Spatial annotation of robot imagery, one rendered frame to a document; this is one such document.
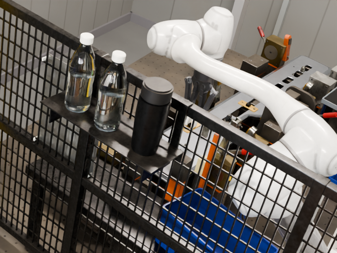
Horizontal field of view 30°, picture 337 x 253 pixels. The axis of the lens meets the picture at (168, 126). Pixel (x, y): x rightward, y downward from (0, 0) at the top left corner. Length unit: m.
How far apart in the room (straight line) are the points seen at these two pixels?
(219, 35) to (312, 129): 0.50
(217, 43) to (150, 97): 0.68
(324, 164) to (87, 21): 3.54
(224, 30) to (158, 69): 1.41
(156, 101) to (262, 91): 0.51
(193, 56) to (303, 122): 0.40
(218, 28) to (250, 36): 3.05
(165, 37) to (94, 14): 3.12
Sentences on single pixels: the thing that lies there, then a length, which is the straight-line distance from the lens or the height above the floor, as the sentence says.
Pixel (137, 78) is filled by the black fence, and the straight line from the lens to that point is 1.54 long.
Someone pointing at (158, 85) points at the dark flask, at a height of 1.61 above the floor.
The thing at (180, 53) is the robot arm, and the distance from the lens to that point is 1.91.
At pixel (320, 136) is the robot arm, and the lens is 1.66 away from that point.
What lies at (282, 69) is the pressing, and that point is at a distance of 3.05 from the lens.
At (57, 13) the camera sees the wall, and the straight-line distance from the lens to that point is 4.59.
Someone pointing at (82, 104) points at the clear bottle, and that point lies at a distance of 1.56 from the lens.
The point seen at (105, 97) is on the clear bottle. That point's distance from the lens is 1.47.
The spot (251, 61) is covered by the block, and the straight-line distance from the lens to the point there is 2.96.
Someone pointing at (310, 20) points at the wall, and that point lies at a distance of 4.85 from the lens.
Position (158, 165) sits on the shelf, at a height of 1.43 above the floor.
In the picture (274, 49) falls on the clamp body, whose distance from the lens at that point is 3.16.
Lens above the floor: 2.30
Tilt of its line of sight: 33 degrees down
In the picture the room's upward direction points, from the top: 14 degrees clockwise
